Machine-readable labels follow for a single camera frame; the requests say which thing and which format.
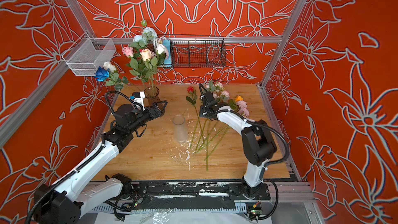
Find clear acrylic wall bin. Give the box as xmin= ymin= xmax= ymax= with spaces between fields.
xmin=61 ymin=33 xmax=116 ymax=77

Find white rose stem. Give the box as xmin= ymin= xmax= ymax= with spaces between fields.
xmin=151 ymin=44 xmax=166 ymax=86
xmin=103 ymin=62 xmax=134 ymax=91

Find black wire wall basket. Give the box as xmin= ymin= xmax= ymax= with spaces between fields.
xmin=162 ymin=34 xmax=227 ymax=68

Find small circuit board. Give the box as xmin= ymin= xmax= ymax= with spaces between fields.
xmin=247 ymin=203 xmax=262 ymax=220

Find clear glass vase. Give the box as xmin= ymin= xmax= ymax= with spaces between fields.
xmin=173 ymin=115 xmax=189 ymax=143

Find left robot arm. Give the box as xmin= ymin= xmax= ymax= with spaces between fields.
xmin=25 ymin=91 xmax=167 ymax=224

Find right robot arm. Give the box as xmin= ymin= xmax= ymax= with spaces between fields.
xmin=200 ymin=92 xmax=290 ymax=199

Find peach rose stem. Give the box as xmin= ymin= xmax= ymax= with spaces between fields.
xmin=140 ymin=49 xmax=153 ymax=87

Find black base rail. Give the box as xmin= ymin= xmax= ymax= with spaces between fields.
xmin=105 ymin=179 xmax=271 ymax=211

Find light blue power strip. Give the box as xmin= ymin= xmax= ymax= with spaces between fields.
xmin=162 ymin=39 xmax=172 ymax=67

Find blue rose stem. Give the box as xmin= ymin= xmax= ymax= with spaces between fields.
xmin=94 ymin=66 xmax=137 ymax=92

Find small red rose stem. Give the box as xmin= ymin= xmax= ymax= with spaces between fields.
xmin=186 ymin=86 xmax=202 ymax=151

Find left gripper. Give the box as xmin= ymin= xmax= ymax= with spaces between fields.
xmin=129 ymin=101 xmax=167 ymax=134

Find dark ribbed glass vase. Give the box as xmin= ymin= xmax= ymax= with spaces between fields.
xmin=144 ymin=86 xmax=161 ymax=106

